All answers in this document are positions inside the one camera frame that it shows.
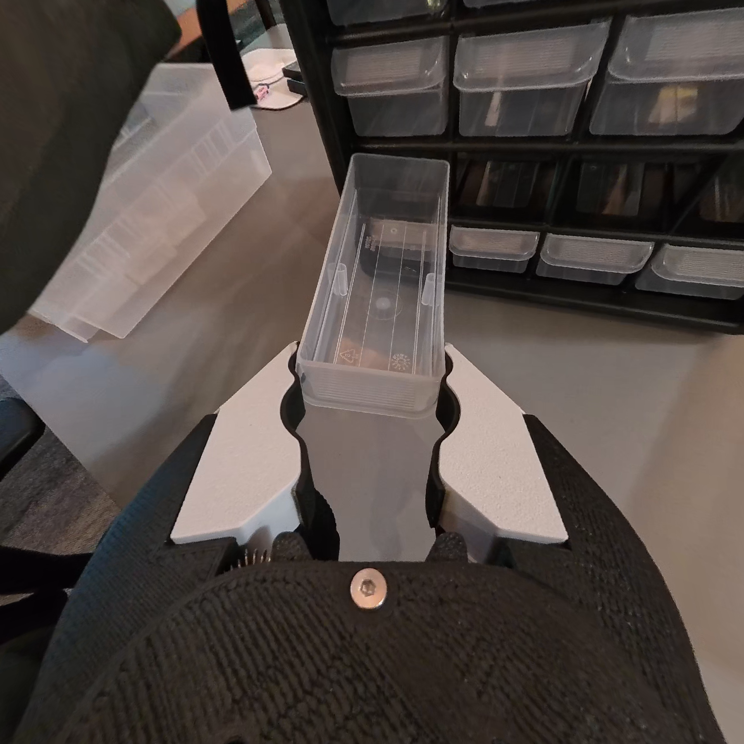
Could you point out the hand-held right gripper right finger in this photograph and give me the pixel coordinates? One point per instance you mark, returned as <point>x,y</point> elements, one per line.
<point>500,471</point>

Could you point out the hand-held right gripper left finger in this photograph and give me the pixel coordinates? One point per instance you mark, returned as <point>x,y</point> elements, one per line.
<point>238,471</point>

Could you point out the large clear plastic bin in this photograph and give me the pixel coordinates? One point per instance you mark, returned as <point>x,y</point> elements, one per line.
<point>203,145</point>

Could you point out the black drawer cabinet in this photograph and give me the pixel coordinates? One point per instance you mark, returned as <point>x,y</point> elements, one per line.
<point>325,116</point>

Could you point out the small clear plastic drawer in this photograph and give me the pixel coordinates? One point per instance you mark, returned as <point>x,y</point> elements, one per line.
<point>378,325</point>

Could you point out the rows of clear cabinet drawers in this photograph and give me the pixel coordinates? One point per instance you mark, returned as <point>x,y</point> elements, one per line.
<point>511,75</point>

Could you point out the white flat pad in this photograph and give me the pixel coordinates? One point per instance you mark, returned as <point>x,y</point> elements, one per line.
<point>273,75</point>

